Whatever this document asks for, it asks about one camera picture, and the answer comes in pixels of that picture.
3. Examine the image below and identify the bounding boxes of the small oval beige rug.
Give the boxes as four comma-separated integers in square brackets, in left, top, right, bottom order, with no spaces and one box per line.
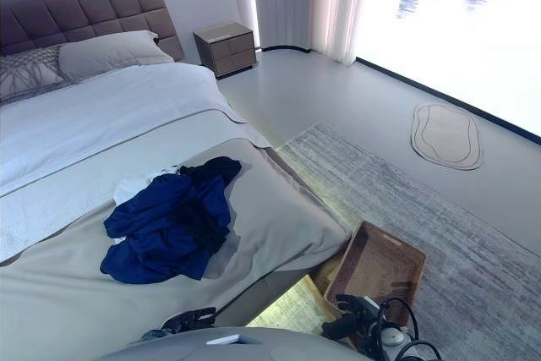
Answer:
[411,102,484,172]

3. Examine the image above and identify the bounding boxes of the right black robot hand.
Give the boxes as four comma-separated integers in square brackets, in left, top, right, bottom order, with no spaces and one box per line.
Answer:
[322,293,382,339]

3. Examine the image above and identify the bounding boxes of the brown padded headboard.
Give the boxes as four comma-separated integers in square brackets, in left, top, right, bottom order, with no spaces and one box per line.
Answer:
[0,0,187,62]

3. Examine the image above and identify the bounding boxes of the white duvet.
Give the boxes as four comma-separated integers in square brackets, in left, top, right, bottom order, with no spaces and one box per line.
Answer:
[0,61,271,252]

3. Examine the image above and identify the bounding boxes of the black garment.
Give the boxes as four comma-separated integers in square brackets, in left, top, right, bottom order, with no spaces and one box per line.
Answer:
[172,156,243,252]

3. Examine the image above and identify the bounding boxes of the grey patterned pillow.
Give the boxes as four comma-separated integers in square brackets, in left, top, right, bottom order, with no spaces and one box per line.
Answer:
[0,44,68,102]

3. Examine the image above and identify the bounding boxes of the sheer white curtain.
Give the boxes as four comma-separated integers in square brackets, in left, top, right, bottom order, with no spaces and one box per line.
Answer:
[251,0,381,67]

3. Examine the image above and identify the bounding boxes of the brown wooden nightstand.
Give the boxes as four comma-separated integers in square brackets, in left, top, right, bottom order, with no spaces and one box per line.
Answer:
[193,21,258,79]

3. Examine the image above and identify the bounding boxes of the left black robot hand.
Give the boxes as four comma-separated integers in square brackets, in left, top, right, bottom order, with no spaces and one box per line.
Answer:
[161,308,216,333]

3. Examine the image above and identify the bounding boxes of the plain white pillow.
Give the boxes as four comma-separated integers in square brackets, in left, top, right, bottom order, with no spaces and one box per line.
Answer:
[57,30,175,81]

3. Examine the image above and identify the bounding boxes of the white garment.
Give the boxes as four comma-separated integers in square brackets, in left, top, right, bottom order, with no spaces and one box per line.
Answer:
[112,165,183,206]

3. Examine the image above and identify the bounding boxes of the grey robot torso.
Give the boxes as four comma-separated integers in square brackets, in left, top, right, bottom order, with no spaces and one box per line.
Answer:
[101,326,364,361]

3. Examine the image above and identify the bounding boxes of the brown wicker basket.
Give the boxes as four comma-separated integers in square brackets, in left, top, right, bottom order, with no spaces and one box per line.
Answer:
[323,220,427,328]

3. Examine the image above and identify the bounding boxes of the blue garment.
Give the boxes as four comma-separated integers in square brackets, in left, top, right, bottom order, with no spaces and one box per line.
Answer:
[100,164,238,285]

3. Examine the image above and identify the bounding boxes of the grey striped area rug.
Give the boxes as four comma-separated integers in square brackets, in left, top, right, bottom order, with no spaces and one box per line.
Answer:
[247,123,541,361]

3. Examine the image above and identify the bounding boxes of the bed with beige cover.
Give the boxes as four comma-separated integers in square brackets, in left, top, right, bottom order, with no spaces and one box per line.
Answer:
[0,137,354,361]

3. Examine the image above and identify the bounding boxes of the bed with lit base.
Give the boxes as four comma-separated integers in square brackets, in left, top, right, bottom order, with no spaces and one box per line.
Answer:
[0,60,354,361]

